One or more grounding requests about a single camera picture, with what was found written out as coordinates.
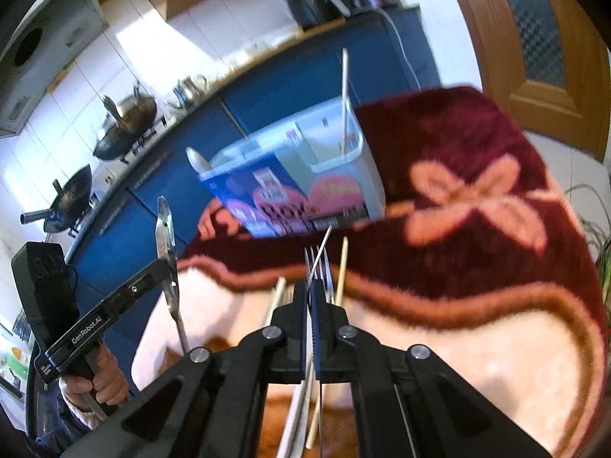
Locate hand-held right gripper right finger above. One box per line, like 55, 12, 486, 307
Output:
311, 281, 552, 458

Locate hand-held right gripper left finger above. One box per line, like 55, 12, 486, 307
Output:
62, 281, 313, 458

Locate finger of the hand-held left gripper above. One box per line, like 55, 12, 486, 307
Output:
112, 255, 177, 316

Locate pale wooden chopstick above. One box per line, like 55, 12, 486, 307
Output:
262, 276, 282, 327
272, 277, 288, 316

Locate silver metal spoon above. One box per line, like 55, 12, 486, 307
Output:
154, 195, 190, 355

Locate light blue utensil box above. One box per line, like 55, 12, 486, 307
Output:
198, 95, 387, 239

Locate person's left forearm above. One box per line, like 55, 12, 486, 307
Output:
29, 386, 106, 458

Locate person's left hand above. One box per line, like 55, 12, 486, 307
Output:
61, 342, 131, 410

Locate wooden spoon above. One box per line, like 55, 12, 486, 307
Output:
185, 146, 213, 176

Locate gas stove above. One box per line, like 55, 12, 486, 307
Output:
69, 117, 173, 239

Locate maroon and cream floral blanket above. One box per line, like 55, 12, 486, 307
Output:
131, 85, 611, 458

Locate steel pan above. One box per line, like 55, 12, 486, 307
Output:
102, 81, 158, 129

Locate steel kettle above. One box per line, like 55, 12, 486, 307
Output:
167, 74, 209, 106

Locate grey range hood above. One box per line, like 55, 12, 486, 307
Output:
0, 0, 108, 137

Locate blue kitchen cabinet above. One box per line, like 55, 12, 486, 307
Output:
62, 5, 442, 354

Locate green plant leaves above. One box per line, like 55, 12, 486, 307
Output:
563, 184, 611, 297

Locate black air fryer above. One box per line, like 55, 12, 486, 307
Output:
286, 0, 345, 29

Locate wooden door with glass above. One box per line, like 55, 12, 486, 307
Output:
439, 0, 611, 163

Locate black wok with long handle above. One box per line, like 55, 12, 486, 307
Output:
20, 164, 94, 235

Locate white power cable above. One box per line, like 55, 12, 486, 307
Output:
377, 7, 422, 92

